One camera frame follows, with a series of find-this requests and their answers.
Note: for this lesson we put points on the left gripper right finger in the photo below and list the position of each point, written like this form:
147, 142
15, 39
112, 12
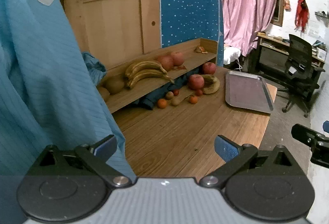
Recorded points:
236, 157

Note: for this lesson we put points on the red apple shelf right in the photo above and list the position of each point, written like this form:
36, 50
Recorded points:
178, 58

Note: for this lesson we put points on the brown kiwi on shelf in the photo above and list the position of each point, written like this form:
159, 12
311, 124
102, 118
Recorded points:
114, 85

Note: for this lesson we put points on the red apple shelf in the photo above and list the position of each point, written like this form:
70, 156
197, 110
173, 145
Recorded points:
178, 58
166, 61

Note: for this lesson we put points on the small red tomato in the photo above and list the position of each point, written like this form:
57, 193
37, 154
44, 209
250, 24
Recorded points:
176, 92
199, 92

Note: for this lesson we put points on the black office chair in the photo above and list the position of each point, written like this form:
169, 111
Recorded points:
301, 77

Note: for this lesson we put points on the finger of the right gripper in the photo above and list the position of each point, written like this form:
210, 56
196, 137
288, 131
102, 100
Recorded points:
308, 136

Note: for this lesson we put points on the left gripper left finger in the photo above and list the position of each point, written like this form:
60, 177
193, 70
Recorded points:
94, 158

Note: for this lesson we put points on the blue garment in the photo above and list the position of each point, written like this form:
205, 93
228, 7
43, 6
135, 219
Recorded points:
47, 95

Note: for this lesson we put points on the brown kiwi shelf edge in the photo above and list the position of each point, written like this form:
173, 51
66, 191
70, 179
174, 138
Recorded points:
104, 93

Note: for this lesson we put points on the wooden headboard panel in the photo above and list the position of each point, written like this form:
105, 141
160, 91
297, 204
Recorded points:
115, 31

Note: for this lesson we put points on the red apple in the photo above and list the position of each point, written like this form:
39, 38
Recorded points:
196, 82
209, 68

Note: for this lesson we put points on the orange tangerine with leaf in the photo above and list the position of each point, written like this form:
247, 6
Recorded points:
193, 99

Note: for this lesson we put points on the metal tray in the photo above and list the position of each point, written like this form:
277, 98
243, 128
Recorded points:
247, 91

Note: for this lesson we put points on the brown kiwi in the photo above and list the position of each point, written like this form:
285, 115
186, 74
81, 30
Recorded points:
175, 102
169, 95
114, 85

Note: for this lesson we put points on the orange peel scraps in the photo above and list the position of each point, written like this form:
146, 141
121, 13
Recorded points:
200, 49

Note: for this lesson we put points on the red hanging decoration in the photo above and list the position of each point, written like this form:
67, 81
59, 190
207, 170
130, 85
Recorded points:
301, 16

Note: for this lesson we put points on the wooden desk shelf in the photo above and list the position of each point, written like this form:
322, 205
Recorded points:
145, 86

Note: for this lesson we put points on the banana bunch on shelf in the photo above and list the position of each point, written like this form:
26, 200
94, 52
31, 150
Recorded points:
145, 69

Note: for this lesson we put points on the red apple shelf left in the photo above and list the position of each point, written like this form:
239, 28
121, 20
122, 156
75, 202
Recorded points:
166, 61

